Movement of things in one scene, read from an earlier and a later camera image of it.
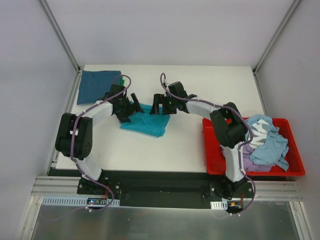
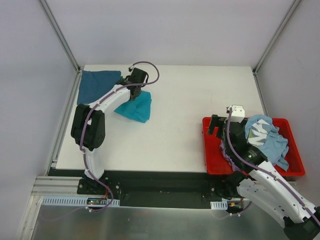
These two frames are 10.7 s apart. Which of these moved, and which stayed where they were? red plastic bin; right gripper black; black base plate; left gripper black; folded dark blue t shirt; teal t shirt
Moved: right gripper black; left gripper black; teal t shirt
Stayed: black base plate; red plastic bin; folded dark blue t shirt
